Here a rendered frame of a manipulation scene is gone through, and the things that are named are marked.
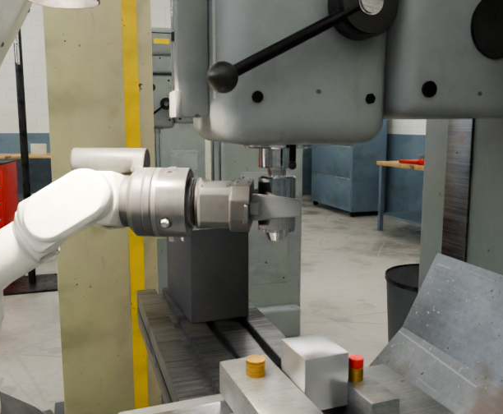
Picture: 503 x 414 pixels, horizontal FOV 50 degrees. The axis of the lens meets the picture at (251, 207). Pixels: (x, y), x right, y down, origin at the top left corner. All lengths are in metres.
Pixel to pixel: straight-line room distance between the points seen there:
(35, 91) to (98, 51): 7.31
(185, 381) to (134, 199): 0.33
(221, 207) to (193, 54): 0.18
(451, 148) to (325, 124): 0.42
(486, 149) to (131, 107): 1.70
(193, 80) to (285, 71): 0.11
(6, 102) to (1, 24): 8.80
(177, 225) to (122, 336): 1.89
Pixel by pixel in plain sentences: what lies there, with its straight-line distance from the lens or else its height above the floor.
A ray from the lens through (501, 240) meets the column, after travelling 0.91.
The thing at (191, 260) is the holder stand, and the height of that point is 1.07.
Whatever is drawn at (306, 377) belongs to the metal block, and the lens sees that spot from 0.59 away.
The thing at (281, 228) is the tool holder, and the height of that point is 1.21.
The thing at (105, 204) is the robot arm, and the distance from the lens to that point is 0.67.
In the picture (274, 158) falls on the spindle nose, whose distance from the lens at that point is 0.66.
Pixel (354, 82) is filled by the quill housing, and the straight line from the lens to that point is 0.61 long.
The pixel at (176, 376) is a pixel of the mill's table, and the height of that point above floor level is 0.95.
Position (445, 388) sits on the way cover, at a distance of 0.90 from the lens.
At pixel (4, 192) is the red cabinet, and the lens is 5.18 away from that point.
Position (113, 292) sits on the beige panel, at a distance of 2.47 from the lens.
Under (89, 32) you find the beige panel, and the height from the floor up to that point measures 1.70.
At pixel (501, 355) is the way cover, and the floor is 1.01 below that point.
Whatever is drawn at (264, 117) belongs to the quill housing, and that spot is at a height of 1.34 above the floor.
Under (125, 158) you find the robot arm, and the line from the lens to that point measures 0.71.
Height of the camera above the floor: 1.33
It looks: 9 degrees down
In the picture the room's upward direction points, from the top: straight up
